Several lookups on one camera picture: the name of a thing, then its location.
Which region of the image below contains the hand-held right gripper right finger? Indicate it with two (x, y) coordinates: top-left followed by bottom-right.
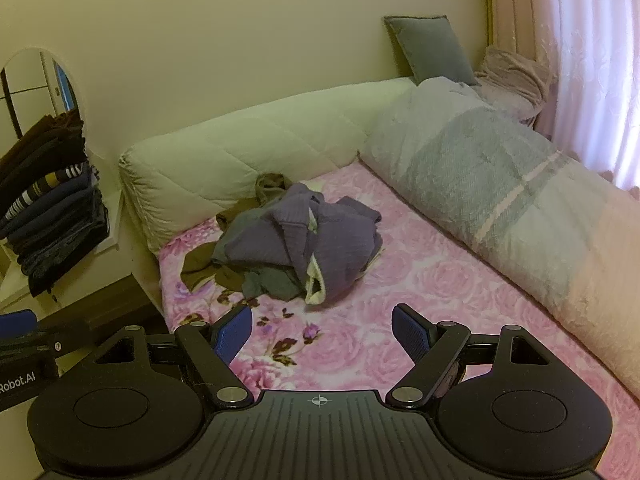
(386, 303), (551, 408)

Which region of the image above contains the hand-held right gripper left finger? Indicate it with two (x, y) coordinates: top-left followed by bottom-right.
(95, 305), (254, 408)

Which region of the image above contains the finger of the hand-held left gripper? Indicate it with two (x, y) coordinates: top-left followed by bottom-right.
(0, 310), (37, 341)
(0, 323), (96, 362)

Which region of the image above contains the purple knit sweater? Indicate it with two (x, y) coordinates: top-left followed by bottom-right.
(212, 182), (383, 306)

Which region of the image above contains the stack of dark folded clothes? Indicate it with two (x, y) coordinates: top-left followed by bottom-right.
(0, 110), (111, 298)

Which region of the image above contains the pink floral blanket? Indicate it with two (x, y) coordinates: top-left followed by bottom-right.
(157, 162), (640, 480)

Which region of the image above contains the grey garment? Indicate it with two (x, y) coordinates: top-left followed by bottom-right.
(242, 265), (303, 302)

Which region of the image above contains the olive brown garment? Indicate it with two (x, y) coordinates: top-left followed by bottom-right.
(180, 172), (301, 293)

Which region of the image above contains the grey and cream duvet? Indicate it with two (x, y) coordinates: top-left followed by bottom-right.
(360, 76), (640, 401)

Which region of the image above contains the cream quilted headboard cushion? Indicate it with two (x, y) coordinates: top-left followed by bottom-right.
(118, 77), (416, 253)

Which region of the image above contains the arched mirror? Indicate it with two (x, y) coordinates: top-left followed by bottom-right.
(0, 49), (88, 141)

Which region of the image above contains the pink crumpled cloth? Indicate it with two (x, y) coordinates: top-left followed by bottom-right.
(475, 45), (556, 123)

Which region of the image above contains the grey pillow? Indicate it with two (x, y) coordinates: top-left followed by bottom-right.
(383, 15), (481, 86)

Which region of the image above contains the white sheer curtain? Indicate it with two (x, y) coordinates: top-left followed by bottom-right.
(535, 0), (640, 191)

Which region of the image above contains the pink drape curtain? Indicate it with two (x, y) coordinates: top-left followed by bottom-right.
(487, 0), (551, 61)

